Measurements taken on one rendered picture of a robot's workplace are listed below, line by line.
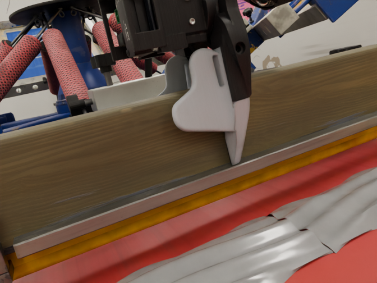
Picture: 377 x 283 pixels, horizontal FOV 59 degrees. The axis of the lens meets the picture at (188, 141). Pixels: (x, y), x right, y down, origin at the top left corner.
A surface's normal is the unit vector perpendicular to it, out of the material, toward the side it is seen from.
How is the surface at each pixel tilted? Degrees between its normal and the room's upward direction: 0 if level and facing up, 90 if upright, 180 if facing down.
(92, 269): 0
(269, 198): 0
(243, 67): 103
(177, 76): 96
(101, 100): 90
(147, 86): 90
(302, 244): 35
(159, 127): 90
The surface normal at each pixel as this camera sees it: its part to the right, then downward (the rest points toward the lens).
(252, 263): -0.03, -0.70
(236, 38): 0.39, 0.04
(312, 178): -0.21, -0.95
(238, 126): 0.44, 0.33
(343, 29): -0.89, 0.28
